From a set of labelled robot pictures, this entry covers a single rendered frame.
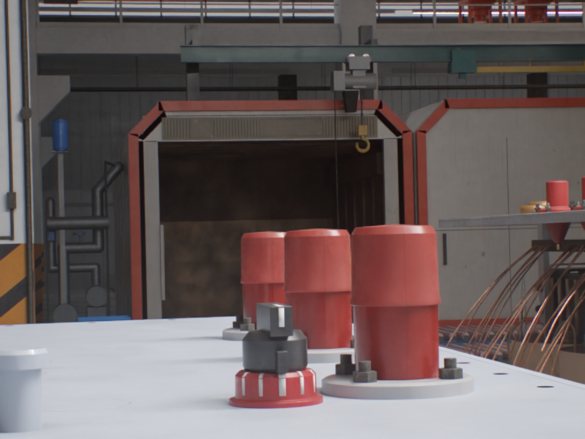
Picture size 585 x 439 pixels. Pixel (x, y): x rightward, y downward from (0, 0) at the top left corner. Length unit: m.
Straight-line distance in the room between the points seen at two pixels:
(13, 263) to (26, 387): 10.70
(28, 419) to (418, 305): 0.32
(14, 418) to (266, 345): 0.20
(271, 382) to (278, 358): 0.02
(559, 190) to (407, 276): 2.97
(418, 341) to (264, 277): 0.66
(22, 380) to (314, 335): 0.52
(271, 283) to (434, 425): 0.84
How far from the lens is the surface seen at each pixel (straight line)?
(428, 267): 1.13
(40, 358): 0.98
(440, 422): 0.96
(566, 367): 4.09
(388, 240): 1.11
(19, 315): 11.68
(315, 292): 1.44
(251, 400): 1.06
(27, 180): 11.63
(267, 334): 1.06
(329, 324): 1.44
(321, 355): 1.41
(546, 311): 4.63
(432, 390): 1.10
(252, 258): 1.77
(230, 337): 1.76
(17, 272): 11.67
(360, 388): 1.10
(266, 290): 1.76
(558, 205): 4.07
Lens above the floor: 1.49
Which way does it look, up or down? 1 degrees up
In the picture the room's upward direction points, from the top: 1 degrees counter-clockwise
